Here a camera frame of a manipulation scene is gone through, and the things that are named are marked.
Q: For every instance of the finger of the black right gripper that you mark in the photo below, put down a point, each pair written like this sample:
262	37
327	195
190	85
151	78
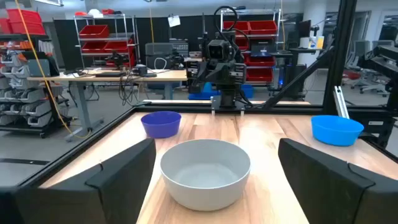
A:
202	73
221	72

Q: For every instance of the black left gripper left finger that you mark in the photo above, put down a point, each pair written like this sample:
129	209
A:
109	193

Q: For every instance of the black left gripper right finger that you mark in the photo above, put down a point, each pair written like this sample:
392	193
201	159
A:
326	193

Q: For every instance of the purple bowl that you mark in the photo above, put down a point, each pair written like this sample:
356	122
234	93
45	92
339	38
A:
161	127

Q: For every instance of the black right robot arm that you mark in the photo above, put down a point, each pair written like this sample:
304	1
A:
228	91

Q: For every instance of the large blue plastic bin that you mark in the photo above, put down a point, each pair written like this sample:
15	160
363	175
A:
202	93

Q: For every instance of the red storage bin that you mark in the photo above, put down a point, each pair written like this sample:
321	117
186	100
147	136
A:
93	31
259	60
92	46
259	74
4	26
118	46
23	15
262	27
236	27
28	28

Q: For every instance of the wooden desk with grey legs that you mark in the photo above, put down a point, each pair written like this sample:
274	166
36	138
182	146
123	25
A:
168	75

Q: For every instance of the black equipment case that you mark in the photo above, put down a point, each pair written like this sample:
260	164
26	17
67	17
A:
155	51

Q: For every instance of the white paper sheet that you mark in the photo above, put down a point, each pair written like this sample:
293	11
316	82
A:
174	20

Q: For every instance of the blue plate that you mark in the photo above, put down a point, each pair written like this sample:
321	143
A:
335	133

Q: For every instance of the black standing desk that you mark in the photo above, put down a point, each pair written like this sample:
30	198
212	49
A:
303	49

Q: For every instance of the black computer monitor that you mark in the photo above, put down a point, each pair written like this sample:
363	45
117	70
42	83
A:
304	28

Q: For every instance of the small black robot device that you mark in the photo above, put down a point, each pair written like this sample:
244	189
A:
118	59

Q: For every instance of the silver aluminium extrusion piece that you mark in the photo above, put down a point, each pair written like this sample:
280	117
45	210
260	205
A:
341	102

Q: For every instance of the black keyboard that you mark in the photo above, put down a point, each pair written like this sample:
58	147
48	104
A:
109	74

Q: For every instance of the grey bowl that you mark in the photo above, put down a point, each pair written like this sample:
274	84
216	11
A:
205	193

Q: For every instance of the white cap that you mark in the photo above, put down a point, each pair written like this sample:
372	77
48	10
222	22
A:
94	13

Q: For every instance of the grey parts bin rack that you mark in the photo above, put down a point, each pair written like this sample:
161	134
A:
31	96

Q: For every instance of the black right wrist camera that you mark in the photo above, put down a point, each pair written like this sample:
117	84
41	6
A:
217	49

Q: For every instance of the black aluminium table frame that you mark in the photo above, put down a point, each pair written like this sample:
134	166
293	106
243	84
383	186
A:
186	108

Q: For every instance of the black metal equipment bracket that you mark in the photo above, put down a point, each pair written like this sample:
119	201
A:
382	59

